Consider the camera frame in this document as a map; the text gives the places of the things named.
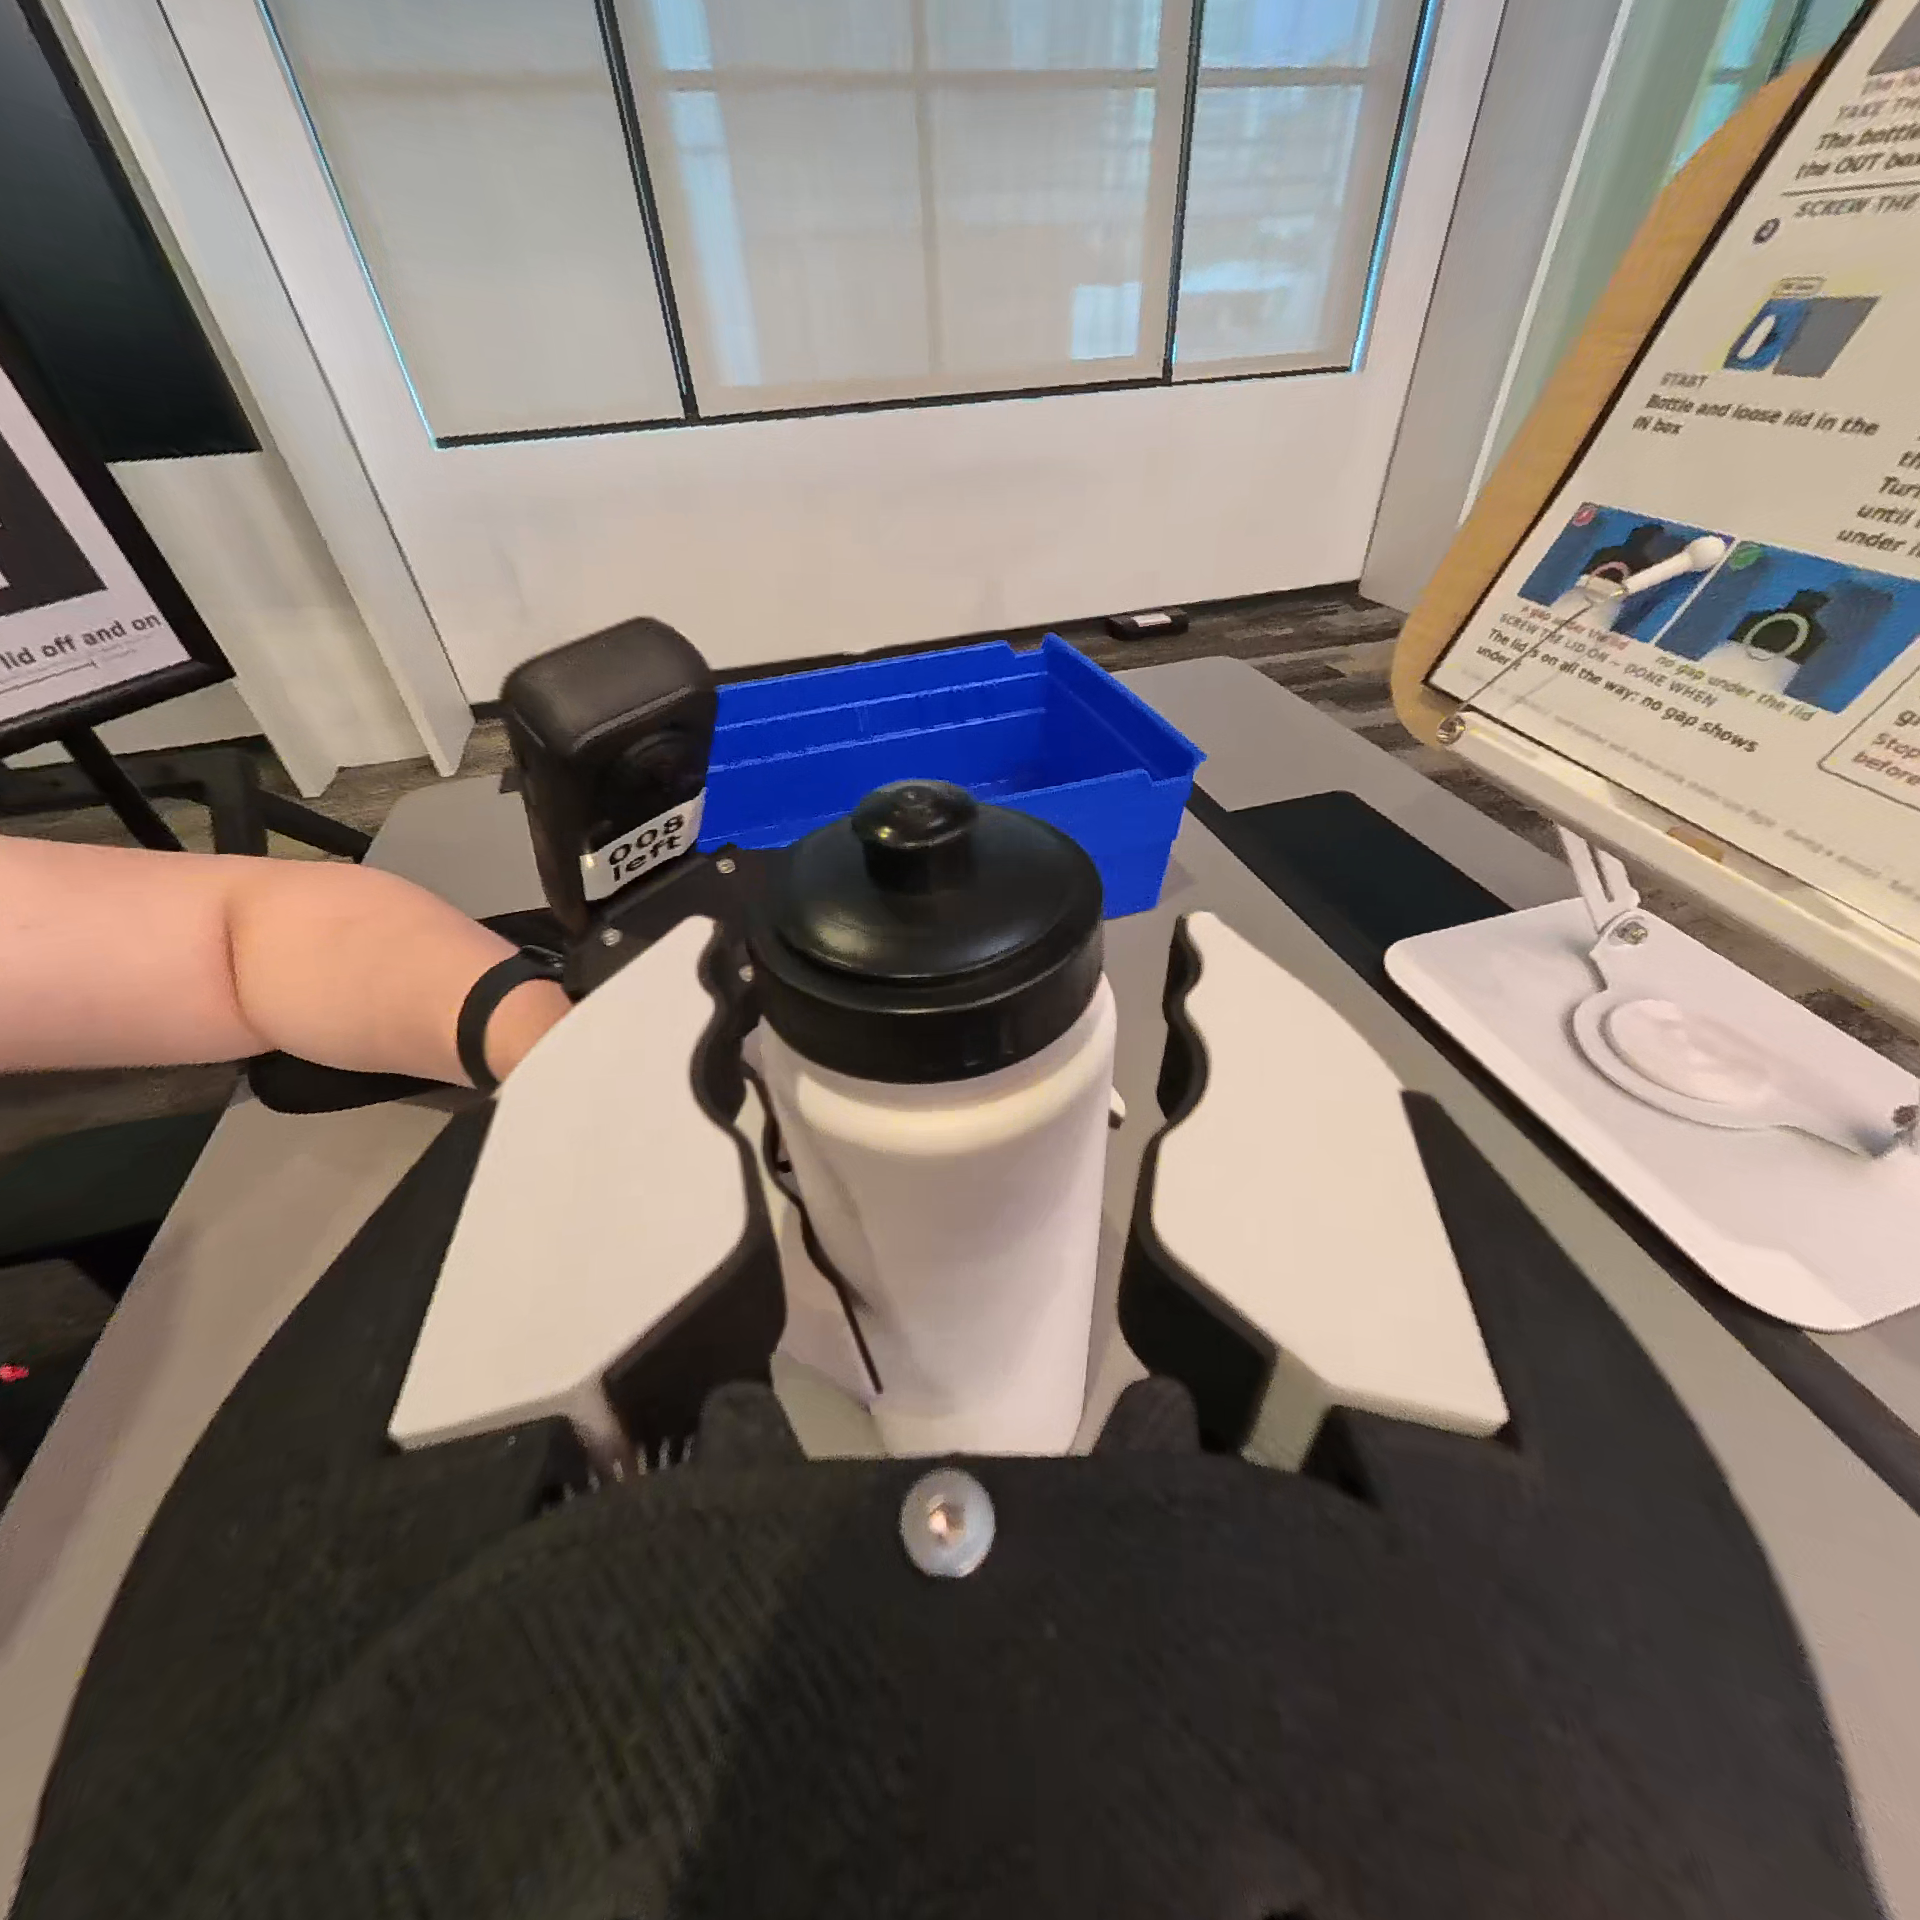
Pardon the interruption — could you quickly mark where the person's left forearm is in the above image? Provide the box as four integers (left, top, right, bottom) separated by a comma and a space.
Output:
0, 832, 518, 1080

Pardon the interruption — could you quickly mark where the black bottle lid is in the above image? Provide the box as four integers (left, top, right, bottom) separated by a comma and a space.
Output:
745, 780, 1108, 1087

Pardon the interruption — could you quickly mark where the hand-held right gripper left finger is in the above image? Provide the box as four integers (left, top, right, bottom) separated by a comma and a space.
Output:
386, 912, 789, 1455

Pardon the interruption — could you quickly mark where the instruction sheet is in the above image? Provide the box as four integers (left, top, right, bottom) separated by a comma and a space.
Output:
1424, 0, 1920, 933

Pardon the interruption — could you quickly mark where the black sign holder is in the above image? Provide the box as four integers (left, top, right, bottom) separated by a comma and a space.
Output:
0, 300, 369, 863

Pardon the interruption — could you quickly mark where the person's left hand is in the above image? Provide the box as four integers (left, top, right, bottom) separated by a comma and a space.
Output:
497, 989, 577, 1086

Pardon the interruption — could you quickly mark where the black wristband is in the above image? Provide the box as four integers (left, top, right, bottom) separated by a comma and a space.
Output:
456, 943, 569, 1087

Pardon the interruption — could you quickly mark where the blue plastic object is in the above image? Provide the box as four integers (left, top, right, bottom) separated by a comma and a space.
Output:
698, 633, 1208, 913

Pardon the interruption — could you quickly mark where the white bottle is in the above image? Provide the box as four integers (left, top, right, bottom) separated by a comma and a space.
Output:
756, 1020, 1124, 1455

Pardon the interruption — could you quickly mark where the white sign stand base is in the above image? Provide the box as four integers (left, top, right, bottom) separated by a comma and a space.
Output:
1382, 719, 1920, 1332

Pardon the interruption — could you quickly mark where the white framed window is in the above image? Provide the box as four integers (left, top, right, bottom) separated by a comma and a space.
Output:
264, 0, 1442, 448

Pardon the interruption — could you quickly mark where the black office chair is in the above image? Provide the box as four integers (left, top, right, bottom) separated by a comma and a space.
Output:
0, 1110, 197, 1277

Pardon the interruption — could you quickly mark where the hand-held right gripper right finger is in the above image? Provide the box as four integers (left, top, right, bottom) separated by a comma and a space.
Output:
1122, 912, 1509, 1465

